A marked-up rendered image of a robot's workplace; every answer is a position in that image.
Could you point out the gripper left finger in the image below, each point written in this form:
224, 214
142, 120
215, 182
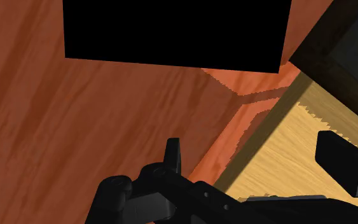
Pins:
121, 198

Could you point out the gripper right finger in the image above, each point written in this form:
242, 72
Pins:
341, 161

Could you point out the light wooden table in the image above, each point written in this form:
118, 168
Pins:
287, 161

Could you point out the dark brown framed panel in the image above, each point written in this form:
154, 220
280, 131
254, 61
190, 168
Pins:
336, 52

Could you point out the black robot stand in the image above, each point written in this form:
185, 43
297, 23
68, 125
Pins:
175, 31

